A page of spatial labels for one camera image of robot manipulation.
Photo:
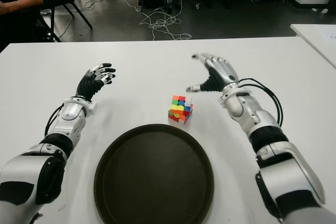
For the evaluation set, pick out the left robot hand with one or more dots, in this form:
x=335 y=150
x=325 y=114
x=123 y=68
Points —
x=88 y=85

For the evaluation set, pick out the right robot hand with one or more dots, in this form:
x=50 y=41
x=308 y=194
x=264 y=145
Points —
x=223 y=72

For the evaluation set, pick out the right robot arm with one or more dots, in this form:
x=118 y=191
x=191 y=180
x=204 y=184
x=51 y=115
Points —
x=262 y=119

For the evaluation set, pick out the dark round plate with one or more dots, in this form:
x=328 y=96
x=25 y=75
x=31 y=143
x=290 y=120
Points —
x=155 y=176

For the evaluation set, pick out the white side table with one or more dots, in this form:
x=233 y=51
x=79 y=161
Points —
x=315 y=40

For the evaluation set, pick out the small white floor object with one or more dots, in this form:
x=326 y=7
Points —
x=324 y=11

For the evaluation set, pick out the multicoloured Rubik's cube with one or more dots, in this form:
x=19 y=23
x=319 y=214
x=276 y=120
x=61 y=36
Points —
x=179 y=108

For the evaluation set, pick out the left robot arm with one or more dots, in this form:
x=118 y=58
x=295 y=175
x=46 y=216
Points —
x=68 y=113

